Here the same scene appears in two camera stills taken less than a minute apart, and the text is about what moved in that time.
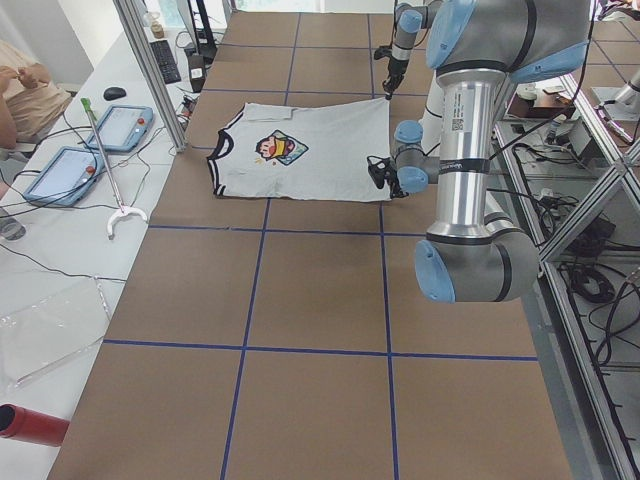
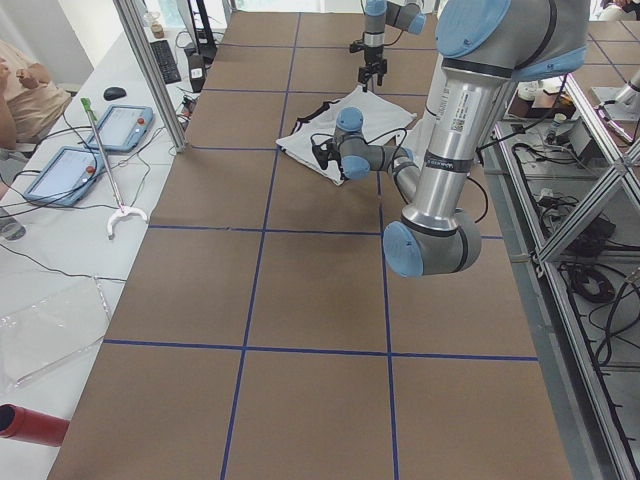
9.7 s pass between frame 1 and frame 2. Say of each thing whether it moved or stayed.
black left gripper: moved
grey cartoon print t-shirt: moved
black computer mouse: stayed
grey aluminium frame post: stayed
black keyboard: stayed
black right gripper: moved
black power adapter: stayed
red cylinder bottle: stayed
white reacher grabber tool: stayed
